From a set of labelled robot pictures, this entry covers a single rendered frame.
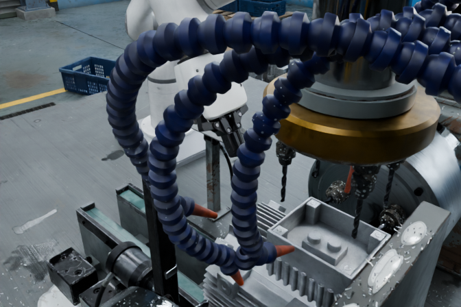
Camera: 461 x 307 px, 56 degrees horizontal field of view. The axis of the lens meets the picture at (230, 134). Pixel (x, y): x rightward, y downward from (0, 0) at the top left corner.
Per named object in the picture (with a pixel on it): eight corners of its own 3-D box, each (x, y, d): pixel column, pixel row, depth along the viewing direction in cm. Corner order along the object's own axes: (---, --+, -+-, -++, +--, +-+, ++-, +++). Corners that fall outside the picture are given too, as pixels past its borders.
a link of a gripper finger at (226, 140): (217, 119, 71) (232, 156, 72) (203, 125, 69) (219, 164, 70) (230, 115, 69) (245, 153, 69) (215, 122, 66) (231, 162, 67)
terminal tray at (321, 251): (383, 275, 58) (392, 234, 54) (341, 325, 51) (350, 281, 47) (307, 234, 65) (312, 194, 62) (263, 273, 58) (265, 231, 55)
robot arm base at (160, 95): (129, 127, 149) (123, 77, 139) (170, 108, 161) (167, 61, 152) (167, 146, 138) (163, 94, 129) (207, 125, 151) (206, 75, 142)
